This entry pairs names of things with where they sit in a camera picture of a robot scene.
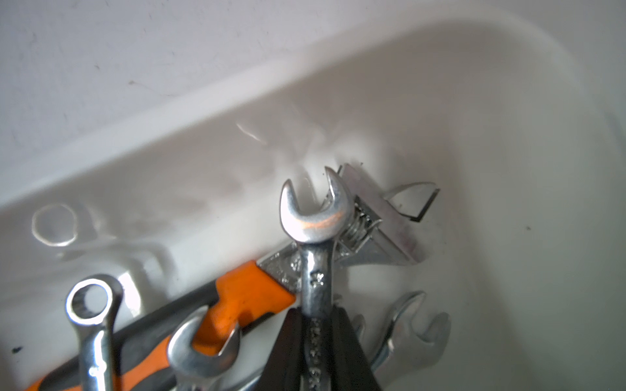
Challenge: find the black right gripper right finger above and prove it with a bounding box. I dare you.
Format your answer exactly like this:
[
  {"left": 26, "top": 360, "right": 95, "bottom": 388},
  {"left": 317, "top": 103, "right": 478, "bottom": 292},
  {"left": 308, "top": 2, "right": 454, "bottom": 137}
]
[{"left": 330, "top": 306, "right": 381, "bottom": 391}]

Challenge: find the orange handled adjustable wrench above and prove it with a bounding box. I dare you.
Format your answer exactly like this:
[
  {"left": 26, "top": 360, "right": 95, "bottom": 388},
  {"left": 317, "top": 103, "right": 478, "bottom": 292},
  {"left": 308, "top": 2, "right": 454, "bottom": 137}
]
[{"left": 23, "top": 163, "right": 426, "bottom": 391}]

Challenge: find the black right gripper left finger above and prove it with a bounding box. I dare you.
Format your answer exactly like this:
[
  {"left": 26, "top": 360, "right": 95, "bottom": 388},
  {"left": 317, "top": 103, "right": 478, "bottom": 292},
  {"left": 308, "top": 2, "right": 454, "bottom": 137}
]
[{"left": 254, "top": 307, "right": 304, "bottom": 391}]

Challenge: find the small silver wrench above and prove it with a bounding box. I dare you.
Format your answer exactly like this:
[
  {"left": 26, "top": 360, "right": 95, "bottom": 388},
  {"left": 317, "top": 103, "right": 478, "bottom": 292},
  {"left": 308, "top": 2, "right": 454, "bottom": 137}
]
[{"left": 369, "top": 291, "right": 452, "bottom": 388}]

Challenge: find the white plastic storage box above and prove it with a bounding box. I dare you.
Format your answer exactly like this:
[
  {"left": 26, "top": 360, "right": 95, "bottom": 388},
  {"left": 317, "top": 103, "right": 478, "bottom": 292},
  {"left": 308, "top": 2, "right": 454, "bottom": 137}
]
[{"left": 1, "top": 3, "right": 625, "bottom": 390}]

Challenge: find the silver combination wrench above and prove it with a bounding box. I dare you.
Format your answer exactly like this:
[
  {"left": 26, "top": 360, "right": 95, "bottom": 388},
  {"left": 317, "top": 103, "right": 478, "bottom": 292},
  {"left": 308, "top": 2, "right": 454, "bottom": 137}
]
[{"left": 166, "top": 306, "right": 241, "bottom": 391}]

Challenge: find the silver ring end wrench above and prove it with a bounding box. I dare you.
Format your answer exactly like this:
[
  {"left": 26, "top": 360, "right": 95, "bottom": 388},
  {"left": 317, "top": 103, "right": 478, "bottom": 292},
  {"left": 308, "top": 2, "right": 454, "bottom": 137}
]
[{"left": 65, "top": 274, "right": 123, "bottom": 390}]

